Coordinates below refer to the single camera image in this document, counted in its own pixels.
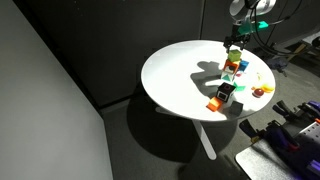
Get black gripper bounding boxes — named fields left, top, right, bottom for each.
left=223, top=23, right=251, bottom=54

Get light green building block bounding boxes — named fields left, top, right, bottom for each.
left=227, top=49, right=243, bottom=63

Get blue building block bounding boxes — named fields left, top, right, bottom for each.
left=238, top=59, right=250, bottom=73

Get orange fabric dice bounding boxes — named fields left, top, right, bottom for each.
left=223, top=59, right=240, bottom=75

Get teal green building block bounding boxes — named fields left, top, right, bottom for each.
left=233, top=82, right=247, bottom=93

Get orange building block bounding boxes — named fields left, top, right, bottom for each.
left=205, top=96, right=222, bottom=112

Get grey building block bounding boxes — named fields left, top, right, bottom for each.
left=227, top=100, right=244, bottom=117

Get dark bag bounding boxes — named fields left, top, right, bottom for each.
left=265, top=55, right=288, bottom=74

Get black fabric cube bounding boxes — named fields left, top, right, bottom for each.
left=215, top=82, right=237, bottom=104

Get dark red plum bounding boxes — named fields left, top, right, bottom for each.
left=252, top=87, right=265, bottom=99

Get wooden bench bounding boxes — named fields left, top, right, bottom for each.
left=285, top=31, right=320, bottom=63

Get black spring clamp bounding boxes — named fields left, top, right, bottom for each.
left=272, top=99, right=302, bottom=122

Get white table leg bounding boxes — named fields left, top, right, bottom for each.
left=156, top=106, right=218, bottom=161

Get purple clamp with orange tip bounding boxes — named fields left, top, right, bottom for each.
left=266, top=121, right=302, bottom=151

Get perforated metal plate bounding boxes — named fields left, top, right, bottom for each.
left=292, top=121, right=320, bottom=148

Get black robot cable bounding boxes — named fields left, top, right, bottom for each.
left=244, top=0, right=304, bottom=57

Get black handled clamp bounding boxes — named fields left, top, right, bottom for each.
left=238, top=118, right=268, bottom=144

